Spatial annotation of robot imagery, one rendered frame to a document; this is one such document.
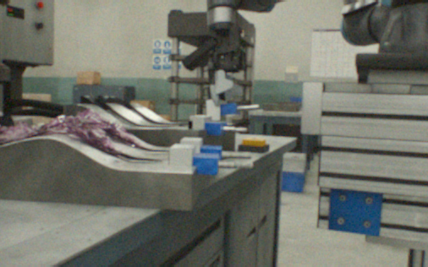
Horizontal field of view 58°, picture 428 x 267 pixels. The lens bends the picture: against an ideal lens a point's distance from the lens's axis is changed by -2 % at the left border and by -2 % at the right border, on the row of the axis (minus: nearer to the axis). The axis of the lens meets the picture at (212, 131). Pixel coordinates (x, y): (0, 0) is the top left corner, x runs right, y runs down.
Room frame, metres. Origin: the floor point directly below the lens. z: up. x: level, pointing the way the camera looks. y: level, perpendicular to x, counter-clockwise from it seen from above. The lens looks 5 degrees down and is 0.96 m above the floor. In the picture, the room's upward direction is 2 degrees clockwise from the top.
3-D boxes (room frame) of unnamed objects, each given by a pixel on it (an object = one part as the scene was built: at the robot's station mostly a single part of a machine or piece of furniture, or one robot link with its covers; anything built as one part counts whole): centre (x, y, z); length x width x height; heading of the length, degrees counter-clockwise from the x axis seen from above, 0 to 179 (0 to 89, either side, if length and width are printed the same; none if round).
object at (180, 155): (0.63, 0.00, 0.86); 0.13 x 0.05 x 0.05; 86
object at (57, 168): (0.70, 0.27, 0.86); 0.50 x 0.26 x 0.11; 86
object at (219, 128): (0.90, -0.02, 0.89); 0.13 x 0.05 x 0.05; 69
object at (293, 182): (4.21, -0.70, 0.11); 0.61 x 0.41 x 0.22; 73
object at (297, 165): (4.21, -0.70, 0.28); 0.61 x 0.41 x 0.15; 73
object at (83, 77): (8.13, 2.60, 1.26); 0.42 x 0.33 x 0.29; 73
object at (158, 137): (1.06, 0.22, 0.87); 0.50 x 0.26 x 0.14; 69
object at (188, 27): (5.74, -0.03, 1.03); 1.54 x 0.94 x 2.06; 163
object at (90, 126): (0.70, 0.26, 0.90); 0.26 x 0.18 x 0.08; 86
